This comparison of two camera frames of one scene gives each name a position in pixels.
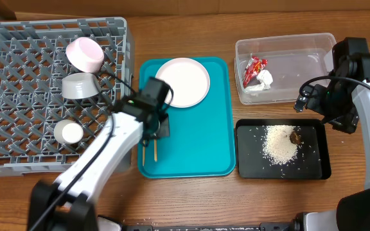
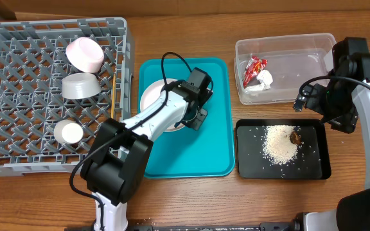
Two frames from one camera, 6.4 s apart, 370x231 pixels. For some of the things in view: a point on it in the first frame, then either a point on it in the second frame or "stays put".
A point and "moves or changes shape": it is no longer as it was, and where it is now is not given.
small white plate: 85,54 stays put
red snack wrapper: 255,65 stays put
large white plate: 189,79 -> 151,90
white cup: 68,132 stays put
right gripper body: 341,123 stays put
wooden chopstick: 144,142 moves or changes shape
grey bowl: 79,85 stays put
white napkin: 266,79 stays put
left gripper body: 162,129 -> 198,119
